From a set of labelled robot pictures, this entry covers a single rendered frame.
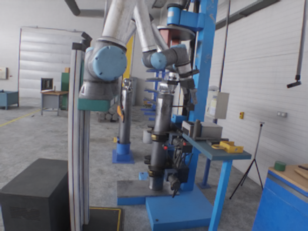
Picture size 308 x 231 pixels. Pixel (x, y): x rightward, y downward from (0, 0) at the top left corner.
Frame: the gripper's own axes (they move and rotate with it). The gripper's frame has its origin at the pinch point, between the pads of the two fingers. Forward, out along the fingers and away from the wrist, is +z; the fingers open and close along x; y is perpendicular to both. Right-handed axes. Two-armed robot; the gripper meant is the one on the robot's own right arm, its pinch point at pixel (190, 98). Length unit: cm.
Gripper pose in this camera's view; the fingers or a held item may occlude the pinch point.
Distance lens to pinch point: 118.1
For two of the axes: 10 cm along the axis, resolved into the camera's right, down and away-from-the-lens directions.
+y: -9.2, 3.4, -1.8
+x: 2.8, 2.9, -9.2
